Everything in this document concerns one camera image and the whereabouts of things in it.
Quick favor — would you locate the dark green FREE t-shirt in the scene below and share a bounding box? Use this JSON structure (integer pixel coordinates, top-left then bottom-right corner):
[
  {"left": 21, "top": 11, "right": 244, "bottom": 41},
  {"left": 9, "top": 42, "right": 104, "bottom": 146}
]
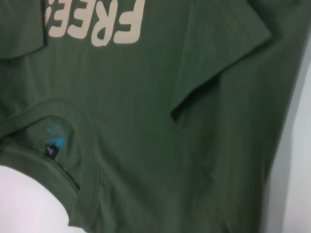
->
[{"left": 0, "top": 0, "right": 311, "bottom": 233}]

